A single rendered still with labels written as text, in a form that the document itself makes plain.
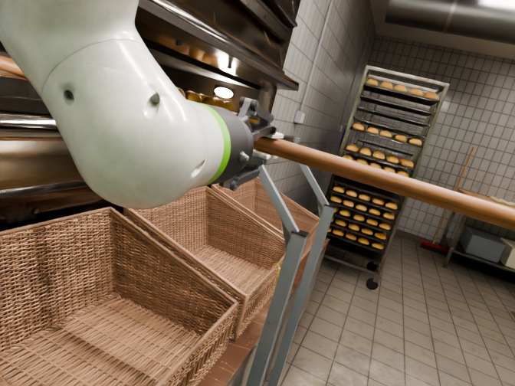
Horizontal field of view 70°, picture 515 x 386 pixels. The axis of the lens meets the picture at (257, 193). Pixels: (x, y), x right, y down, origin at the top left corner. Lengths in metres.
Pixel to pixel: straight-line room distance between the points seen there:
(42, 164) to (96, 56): 0.71
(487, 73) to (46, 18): 5.57
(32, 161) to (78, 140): 0.69
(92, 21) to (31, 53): 0.06
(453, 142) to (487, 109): 0.55
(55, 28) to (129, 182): 0.13
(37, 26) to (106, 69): 0.06
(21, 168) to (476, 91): 5.32
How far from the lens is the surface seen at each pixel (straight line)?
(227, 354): 1.12
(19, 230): 1.00
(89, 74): 0.31
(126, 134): 0.29
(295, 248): 1.03
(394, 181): 0.61
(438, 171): 5.61
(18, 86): 0.94
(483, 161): 5.68
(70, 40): 0.33
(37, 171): 1.00
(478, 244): 5.10
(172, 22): 1.03
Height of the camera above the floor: 1.25
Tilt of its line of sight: 13 degrees down
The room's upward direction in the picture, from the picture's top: 15 degrees clockwise
